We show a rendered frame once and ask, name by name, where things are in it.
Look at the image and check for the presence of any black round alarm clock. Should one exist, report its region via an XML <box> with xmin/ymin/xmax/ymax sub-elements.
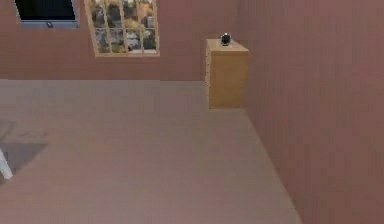
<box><xmin>220</xmin><ymin>32</ymin><xmax>232</xmax><ymax>47</ymax></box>

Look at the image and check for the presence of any light wooden chest of drawers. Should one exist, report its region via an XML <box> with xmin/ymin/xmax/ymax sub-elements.
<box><xmin>205</xmin><ymin>38</ymin><xmax>250</xmax><ymax>110</ymax></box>

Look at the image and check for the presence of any wooden framed window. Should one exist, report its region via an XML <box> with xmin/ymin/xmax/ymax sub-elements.
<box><xmin>83</xmin><ymin>0</ymin><xmax>161</xmax><ymax>58</ymax></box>

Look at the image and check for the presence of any grey television set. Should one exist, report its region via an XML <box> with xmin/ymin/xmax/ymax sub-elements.
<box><xmin>13</xmin><ymin>0</ymin><xmax>80</xmax><ymax>30</ymax></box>

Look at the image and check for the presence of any white furniture leg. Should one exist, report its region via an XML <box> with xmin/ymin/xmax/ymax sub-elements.
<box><xmin>0</xmin><ymin>148</ymin><xmax>14</xmax><ymax>180</ymax></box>

